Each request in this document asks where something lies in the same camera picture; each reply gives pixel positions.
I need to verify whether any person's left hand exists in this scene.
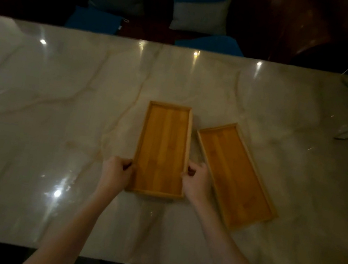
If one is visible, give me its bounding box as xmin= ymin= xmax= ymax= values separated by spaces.
xmin=96 ymin=154 xmax=136 ymax=198

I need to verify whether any person's left forearm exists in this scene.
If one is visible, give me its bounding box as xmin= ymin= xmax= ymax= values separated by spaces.
xmin=20 ymin=175 xmax=122 ymax=264

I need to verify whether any person's right hand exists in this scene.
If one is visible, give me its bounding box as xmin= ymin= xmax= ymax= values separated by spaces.
xmin=176 ymin=159 xmax=216 ymax=209

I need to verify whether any dark wooden chair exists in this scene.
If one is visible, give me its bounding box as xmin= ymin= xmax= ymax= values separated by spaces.
xmin=223 ymin=0 xmax=348 ymax=76

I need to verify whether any blue seat pad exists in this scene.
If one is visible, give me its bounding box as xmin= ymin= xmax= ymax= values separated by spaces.
xmin=174 ymin=27 xmax=246 ymax=58
xmin=64 ymin=4 xmax=125 ymax=37

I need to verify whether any person's right forearm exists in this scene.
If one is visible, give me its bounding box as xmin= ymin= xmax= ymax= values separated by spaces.
xmin=178 ymin=195 xmax=304 ymax=264

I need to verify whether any bamboo rectangular tray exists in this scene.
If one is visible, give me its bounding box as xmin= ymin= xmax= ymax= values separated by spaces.
xmin=181 ymin=116 xmax=292 ymax=238
xmin=125 ymin=98 xmax=199 ymax=202

